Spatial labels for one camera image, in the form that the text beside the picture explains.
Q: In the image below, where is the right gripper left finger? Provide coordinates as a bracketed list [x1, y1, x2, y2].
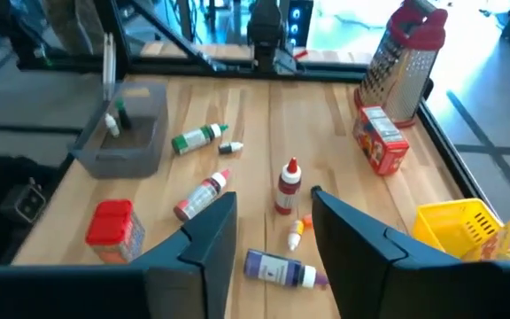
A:
[130, 191, 238, 319]

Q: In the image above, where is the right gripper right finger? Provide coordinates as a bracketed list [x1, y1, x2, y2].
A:
[311, 191, 464, 319]

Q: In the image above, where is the red smoked paprika tin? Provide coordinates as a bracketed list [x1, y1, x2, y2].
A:
[84, 198, 146, 265]

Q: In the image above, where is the red Froot Loops cereal box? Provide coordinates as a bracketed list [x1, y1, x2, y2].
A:
[352, 105, 411, 177]

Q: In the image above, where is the yellow dropper bottle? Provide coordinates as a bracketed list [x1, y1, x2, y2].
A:
[287, 220, 305, 253]

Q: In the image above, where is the red food colouring bottle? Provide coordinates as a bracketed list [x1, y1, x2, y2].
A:
[173, 168, 231, 222]
[274, 156, 303, 216]

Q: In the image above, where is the purple food colouring bottle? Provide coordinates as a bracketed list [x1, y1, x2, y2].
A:
[243, 248, 329, 290]

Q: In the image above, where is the yellow plastic basket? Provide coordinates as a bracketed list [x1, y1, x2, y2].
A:
[412, 198, 504, 261]

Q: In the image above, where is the green food colouring bottle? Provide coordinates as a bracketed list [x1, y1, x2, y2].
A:
[171, 123, 229, 156]

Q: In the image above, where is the grey translucent plastic bin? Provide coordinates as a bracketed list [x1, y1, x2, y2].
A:
[71, 82, 170, 180]

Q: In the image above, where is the black box with sockets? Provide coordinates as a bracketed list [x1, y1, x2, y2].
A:
[0, 179, 47, 225]

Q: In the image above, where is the black computer with blue lights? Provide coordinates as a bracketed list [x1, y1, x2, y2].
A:
[288, 0, 314, 48]

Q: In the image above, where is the metal box grater red handle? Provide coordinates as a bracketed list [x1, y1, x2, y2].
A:
[354, 0, 449, 128]

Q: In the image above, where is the black aluminium table frame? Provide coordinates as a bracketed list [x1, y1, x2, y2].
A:
[11, 0, 504, 222]

